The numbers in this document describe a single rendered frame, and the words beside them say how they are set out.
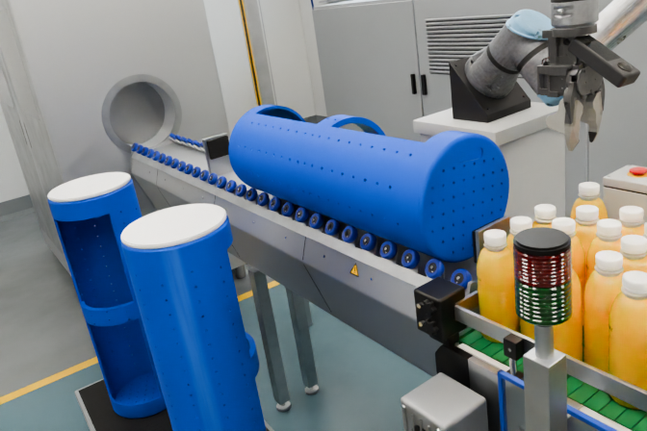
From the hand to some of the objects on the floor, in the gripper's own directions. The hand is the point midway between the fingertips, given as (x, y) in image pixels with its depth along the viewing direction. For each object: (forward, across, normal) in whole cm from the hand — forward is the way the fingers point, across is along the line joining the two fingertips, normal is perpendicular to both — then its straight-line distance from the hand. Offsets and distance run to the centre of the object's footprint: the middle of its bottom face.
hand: (584, 139), depth 105 cm
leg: (+124, +11, -123) cm, 175 cm away
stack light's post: (+124, +41, +20) cm, 132 cm away
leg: (+124, -3, -123) cm, 175 cm away
